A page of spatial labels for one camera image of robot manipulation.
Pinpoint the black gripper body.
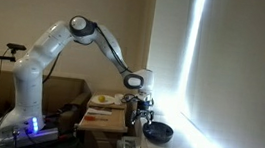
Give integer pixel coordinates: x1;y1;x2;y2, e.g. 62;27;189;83
134;96;156;115

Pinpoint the wooden tray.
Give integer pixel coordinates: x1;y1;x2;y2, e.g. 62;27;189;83
76;102;131;137

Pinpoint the black camera on stand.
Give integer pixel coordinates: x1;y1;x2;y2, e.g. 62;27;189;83
5;42;28;57

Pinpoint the wooden board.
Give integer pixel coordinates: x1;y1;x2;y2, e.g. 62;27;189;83
86;98;127;112

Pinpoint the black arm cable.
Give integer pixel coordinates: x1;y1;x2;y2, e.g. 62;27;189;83
87;21;140;77

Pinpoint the white plate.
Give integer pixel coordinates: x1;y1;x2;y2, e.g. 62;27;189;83
90;93;117;107

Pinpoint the yellow lemon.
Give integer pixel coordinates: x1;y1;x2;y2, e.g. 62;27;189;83
97;94;107;104

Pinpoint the black bowl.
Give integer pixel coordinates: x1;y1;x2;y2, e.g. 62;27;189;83
140;120;175;147

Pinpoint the white cup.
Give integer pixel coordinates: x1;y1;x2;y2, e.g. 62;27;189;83
113;92;125;106

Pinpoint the brown leather sofa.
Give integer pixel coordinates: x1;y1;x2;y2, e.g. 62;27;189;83
0;69;95;137

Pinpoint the orange-handled screwdriver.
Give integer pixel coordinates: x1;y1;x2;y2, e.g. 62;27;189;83
83;114;109;124

